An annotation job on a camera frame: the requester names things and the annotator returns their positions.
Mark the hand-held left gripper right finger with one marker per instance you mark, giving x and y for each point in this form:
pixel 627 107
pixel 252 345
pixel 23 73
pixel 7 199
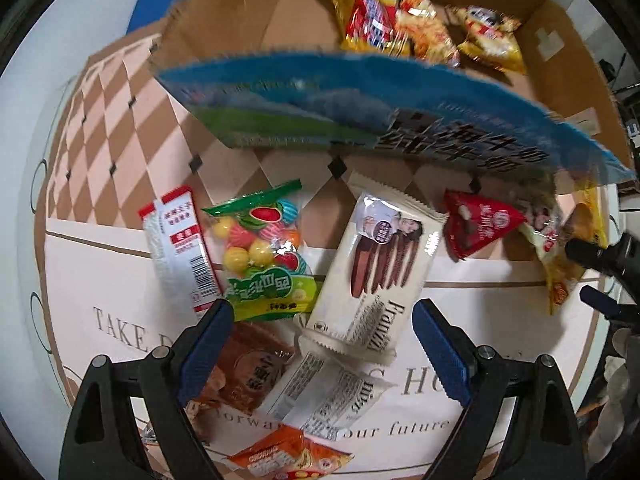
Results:
pixel 442 355

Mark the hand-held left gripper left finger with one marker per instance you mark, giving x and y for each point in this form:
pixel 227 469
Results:
pixel 205 355

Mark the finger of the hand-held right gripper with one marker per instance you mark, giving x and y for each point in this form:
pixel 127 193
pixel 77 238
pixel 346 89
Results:
pixel 595 257
pixel 597 300

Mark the yellow bread packet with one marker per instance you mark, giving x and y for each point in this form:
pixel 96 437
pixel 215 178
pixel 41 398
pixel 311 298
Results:
pixel 555 270

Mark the brown snack packet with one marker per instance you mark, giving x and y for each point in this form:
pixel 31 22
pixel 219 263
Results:
pixel 250 370

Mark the cream chocolate wafer packet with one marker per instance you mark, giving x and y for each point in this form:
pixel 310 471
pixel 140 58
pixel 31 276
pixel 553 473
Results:
pixel 375 270

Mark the white red-labelled packet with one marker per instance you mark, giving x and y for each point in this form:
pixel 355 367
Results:
pixel 175 245

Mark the red triangular snack packet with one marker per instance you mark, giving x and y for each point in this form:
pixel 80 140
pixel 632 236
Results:
pixel 480 225

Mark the white printed snack packet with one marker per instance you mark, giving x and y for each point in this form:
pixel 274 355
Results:
pixel 325 395

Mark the orange snack packet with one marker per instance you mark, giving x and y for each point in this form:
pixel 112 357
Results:
pixel 285 455

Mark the cardboard box with blue print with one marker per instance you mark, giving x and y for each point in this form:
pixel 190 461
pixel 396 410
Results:
pixel 225 20

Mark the green candy ball bag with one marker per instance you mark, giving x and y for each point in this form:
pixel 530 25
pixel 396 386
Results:
pixel 260 260

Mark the checkered pink brown tablecloth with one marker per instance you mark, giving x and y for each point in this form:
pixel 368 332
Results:
pixel 100 270

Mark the small yellow snack bag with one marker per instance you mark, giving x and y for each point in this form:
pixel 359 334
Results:
pixel 490 35

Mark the large yellow red snack bag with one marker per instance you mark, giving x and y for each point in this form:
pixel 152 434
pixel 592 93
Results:
pixel 385 15

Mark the blue foam mat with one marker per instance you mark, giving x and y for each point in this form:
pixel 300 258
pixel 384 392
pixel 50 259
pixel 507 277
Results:
pixel 155 5

